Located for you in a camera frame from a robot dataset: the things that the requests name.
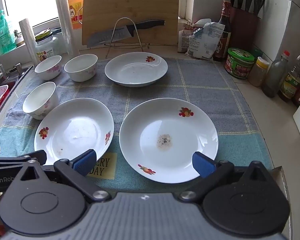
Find plastic wrap roll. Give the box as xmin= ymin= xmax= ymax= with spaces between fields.
xmin=19 ymin=18 xmax=39 ymax=65
xmin=55 ymin=0 xmax=74 ymax=55

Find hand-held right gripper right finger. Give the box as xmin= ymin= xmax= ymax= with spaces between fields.
xmin=177 ymin=151 xmax=270 ymax=202

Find kitchen knife with black handle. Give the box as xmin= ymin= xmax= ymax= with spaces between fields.
xmin=86 ymin=19 xmax=165 ymax=48

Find brown knife block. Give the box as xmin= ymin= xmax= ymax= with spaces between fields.
xmin=230 ymin=6 xmax=260 ymax=53

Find orange cooking wine jug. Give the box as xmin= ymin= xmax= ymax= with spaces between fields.
xmin=66 ymin=0 xmax=87 ymax=30

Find black scissors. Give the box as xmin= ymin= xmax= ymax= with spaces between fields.
xmin=254 ymin=0 xmax=266 ymax=15

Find white printed food bag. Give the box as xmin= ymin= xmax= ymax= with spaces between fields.
xmin=185 ymin=21 xmax=225 ymax=60

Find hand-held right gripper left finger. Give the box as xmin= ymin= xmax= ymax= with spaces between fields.
xmin=20 ymin=149 xmax=110 ymax=203

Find bamboo cutting board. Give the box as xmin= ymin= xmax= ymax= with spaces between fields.
xmin=82 ymin=0 xmax=180 ymax=47

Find white bowl with pink flowers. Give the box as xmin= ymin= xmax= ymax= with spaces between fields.
xmin=64 ymin=54 xmax=98 ymax=82
xmin=22 ymin=82 xmax=59 ymax=120
xmin=34 ymin=55 xmax=62 ymax=81

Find glass bottle with red cap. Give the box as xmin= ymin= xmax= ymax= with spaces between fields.
xmin=262 ymin=50 xmax=290 ymax=98

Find metal wire rack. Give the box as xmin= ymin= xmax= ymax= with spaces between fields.
xmin=104 ymin=17 xmax=150 ymax=58

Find green dish soap bottle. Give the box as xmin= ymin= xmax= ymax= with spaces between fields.
xmin=0 ymin=9 xmax=17 ymax=54

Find grey and blue checked towel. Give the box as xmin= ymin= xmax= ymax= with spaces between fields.
xmin=0 ymin=57 xmax=274 ymax=193

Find yellow oil bottle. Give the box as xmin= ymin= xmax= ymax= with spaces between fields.
xmin=277 ymin=44 xmax=300 ymax=103

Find dark soy sauce bottle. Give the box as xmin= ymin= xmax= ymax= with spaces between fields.
xmin=212 ymin=0 xmax=232 ymax=62

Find yellow lidded spice jar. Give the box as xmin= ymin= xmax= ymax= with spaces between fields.
xmin=247 ymin=57 xmax=270 ymax=87

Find small potted plant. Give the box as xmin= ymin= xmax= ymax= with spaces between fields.
xmin=13 ymin=29 xmax=24 ymax=47

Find glass jar with green lid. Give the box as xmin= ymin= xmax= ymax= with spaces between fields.
xmin=35 ymin=29 xmax=60 ymax=62

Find green lidded sauce jar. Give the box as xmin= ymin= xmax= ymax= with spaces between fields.
xmin=224 ymin=47 xmax=255 ymax=79

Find steel sink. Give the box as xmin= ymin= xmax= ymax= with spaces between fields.
xmin=0 ymin=64 xmax=34 ymax=133

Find white bag with clip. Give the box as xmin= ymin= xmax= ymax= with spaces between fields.
xmin=177 ymin=24 xmax=198 ymax=53

